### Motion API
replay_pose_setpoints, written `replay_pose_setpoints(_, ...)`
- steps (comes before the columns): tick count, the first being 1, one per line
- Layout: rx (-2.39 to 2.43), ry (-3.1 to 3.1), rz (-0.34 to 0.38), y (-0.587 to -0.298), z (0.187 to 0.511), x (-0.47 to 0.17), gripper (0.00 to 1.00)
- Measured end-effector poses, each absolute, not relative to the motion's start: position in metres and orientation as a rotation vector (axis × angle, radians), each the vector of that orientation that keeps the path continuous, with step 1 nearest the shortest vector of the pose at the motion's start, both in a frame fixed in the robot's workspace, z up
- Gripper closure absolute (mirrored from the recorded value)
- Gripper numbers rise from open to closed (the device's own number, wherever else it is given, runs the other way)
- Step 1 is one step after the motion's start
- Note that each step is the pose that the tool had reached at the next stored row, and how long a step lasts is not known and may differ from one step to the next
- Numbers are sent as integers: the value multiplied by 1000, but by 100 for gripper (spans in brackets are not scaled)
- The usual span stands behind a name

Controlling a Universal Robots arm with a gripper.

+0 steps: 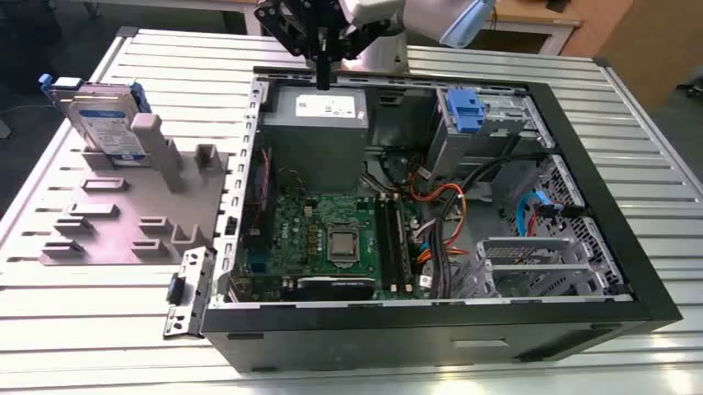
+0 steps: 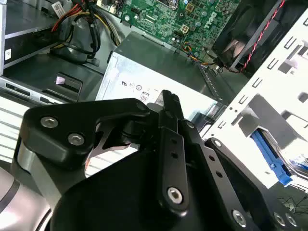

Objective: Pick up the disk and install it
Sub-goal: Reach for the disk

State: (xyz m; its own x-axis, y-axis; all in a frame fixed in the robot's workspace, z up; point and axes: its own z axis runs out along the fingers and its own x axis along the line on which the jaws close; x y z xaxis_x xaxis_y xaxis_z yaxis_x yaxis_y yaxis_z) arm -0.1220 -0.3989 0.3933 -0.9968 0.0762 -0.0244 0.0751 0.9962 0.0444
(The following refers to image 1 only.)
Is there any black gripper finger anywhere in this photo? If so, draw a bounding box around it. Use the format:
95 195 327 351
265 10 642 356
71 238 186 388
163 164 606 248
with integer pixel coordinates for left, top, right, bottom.
252 0 327 91
325 21 389 91

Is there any black cable bundle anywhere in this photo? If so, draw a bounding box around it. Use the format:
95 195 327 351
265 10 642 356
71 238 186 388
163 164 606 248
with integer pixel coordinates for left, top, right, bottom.
427 151 551 300

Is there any black RAM slot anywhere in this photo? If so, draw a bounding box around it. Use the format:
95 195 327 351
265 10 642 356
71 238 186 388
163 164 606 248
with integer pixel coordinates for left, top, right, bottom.
390 193 414 292
377 193 402 293

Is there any metal expansion slot bracket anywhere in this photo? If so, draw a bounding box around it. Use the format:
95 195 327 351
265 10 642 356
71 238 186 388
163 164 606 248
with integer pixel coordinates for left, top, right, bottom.
162 245 218 341

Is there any black PC case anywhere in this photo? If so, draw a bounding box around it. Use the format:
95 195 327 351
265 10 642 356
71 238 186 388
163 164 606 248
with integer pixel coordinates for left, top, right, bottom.
200 64 686 374

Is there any CPU socket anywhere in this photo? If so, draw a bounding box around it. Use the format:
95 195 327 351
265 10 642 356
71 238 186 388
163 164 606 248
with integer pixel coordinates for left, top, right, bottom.
323 221 367 271

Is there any green motherboard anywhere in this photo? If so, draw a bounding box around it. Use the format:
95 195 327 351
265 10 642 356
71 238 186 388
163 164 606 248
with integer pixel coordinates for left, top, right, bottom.
234 192 429 302

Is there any black chair base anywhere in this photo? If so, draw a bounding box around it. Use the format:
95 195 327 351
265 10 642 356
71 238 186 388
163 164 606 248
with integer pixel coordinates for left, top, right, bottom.
681 72 703 100

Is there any metal disk bay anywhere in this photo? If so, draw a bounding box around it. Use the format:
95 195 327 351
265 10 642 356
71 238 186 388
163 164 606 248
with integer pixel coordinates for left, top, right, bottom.
475 236 631 300

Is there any grey metal drive cage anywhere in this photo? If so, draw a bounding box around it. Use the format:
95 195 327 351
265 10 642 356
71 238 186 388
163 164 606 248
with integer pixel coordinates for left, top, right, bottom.
427 86 555 182

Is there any wooden desk white frame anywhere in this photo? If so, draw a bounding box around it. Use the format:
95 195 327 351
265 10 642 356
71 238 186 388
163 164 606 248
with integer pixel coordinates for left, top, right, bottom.
82 0 583 57

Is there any orange wire loop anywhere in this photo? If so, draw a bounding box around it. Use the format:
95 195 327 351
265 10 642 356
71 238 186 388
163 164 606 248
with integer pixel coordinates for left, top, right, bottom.
409 183 470 225

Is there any blue drive latch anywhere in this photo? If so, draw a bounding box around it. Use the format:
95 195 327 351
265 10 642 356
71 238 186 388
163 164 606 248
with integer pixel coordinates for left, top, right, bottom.
447 88 489 133

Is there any grey power supply unit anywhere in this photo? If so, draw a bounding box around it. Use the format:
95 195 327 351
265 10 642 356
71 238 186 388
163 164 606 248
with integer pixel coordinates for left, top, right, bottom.
256 86 370 195

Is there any blue bracket clip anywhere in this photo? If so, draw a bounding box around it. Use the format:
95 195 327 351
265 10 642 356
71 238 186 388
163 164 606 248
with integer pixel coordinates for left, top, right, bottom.
166 272 190 306

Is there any black graphics card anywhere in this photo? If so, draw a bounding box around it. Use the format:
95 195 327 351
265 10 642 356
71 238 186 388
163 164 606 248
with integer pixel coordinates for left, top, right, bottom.
279 275 379 302

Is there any black disk power wire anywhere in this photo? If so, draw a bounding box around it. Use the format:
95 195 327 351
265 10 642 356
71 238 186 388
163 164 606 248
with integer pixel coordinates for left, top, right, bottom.
535 201 593 221

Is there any grey parts rack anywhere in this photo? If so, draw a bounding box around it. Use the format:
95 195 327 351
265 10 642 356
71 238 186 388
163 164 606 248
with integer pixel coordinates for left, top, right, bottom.
38 114 232 267

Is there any wooden cabinet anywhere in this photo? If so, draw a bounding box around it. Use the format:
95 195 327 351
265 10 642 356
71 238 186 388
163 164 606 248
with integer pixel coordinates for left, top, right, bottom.
559 0 703 112

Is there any orange wire bundle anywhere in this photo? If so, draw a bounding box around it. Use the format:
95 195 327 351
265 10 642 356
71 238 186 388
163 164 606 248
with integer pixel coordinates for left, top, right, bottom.
417 245 471 264

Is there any silver CPU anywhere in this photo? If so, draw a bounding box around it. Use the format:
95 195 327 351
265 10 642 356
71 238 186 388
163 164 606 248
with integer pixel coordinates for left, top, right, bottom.
329 232 362 256

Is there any blue wire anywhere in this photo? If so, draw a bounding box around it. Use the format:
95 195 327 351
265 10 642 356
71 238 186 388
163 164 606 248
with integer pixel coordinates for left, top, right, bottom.
514 190 557 239

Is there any hard disk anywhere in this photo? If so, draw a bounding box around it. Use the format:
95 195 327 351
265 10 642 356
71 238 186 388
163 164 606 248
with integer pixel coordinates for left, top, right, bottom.
38 74 152 168

